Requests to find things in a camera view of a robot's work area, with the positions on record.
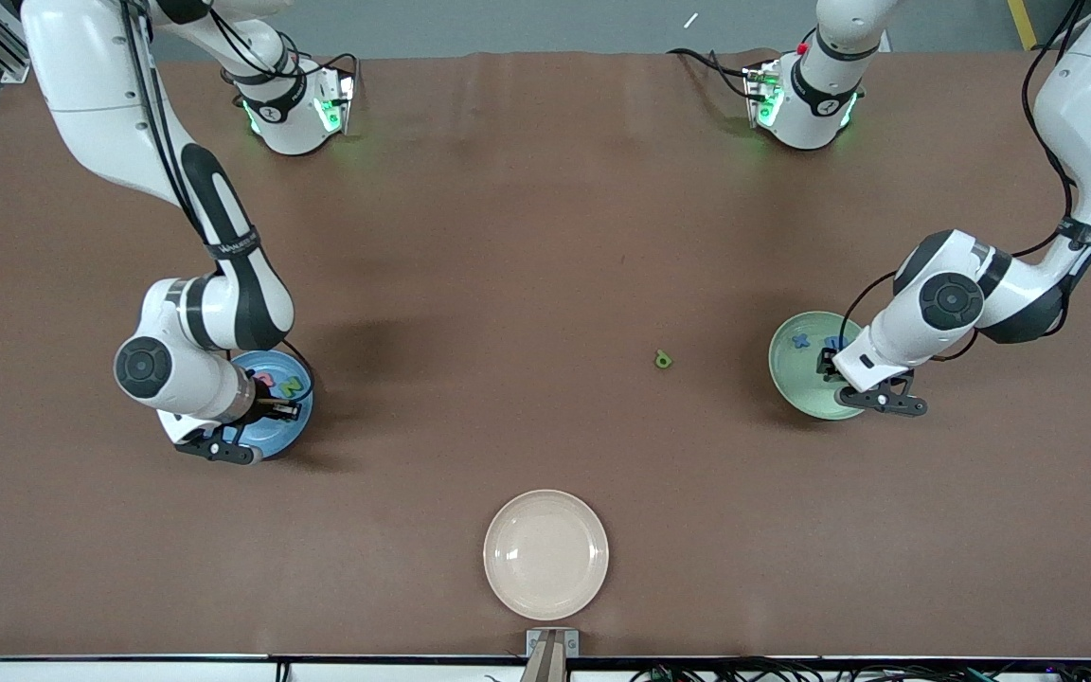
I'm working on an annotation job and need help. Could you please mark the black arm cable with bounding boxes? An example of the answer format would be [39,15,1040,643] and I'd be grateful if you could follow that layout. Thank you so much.
[119,0,319,404]
[837,0,1091,363]

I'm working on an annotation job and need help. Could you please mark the blue plate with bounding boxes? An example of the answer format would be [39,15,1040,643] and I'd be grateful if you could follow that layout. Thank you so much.
[224,350,315,462]

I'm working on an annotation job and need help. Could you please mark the tangled black cables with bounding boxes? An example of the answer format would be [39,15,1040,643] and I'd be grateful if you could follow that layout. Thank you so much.
[626,656,1091,682]

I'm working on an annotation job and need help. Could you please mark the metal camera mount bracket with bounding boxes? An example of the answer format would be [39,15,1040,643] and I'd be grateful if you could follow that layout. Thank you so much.
[519,628,581,682]

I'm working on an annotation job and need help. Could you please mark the white table edge rail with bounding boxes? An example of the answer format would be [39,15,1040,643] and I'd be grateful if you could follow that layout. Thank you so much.
[0,655,1091,682]

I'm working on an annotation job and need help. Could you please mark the beige plate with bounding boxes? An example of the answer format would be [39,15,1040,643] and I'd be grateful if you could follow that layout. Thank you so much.
[483,489,610,621]

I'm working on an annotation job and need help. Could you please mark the black base cable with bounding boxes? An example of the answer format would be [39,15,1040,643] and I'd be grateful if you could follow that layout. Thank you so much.
[295,52,361,96]
[667,47,755,101]

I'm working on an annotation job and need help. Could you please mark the green plate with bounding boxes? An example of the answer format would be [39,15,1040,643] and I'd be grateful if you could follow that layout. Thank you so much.
[768,311,878,422]

